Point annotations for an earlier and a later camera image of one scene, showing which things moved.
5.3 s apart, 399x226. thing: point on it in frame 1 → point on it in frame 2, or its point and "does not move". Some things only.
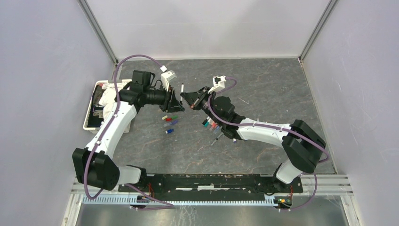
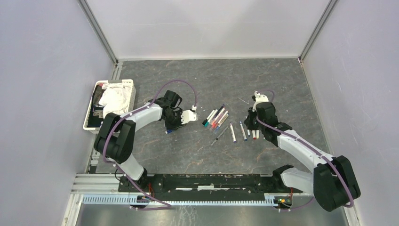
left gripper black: [171, 104] → [178, 125]
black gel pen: [221, 134] does not move
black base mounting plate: [210, 185] does not move
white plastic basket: [103, 97] does not move
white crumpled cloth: [109, 95] does not move
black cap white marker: [182, 91] → [206, 120]
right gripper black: [192, 98] → [248, 121]
